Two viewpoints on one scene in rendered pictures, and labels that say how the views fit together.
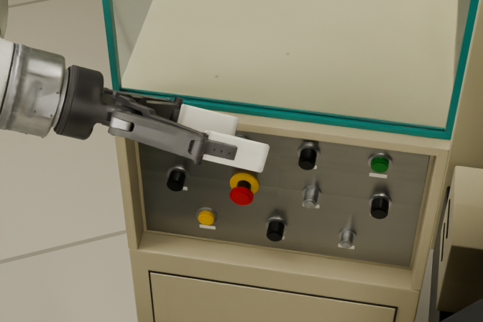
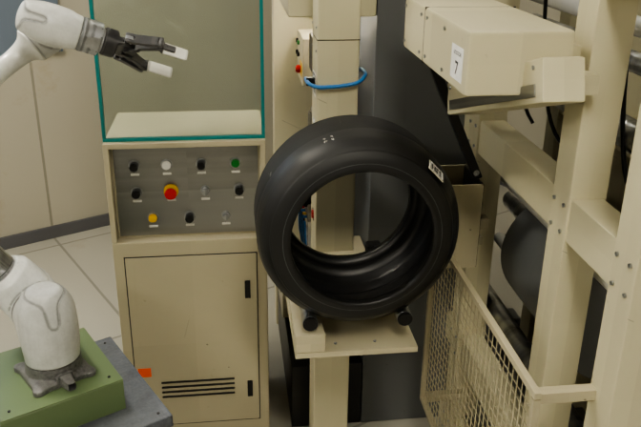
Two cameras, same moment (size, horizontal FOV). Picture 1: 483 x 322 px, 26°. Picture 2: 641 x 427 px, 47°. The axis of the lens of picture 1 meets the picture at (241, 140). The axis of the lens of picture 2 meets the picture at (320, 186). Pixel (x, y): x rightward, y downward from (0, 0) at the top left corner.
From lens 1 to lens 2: 1.31 m
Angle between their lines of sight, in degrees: 28
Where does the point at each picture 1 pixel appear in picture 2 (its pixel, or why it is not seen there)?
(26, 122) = (91, 40)
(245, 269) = (175, 243)
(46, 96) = (98, 30)
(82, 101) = (113, 34)
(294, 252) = (200, 234)
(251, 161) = (181, 55)
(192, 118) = (154, 66)
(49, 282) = not seen: hidden behind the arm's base
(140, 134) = (137, 40)
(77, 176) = not seen: hidden behind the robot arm
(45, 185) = not seen: hidden behind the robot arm
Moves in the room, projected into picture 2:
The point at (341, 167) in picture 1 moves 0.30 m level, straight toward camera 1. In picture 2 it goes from (217, 170) to (221, 202)
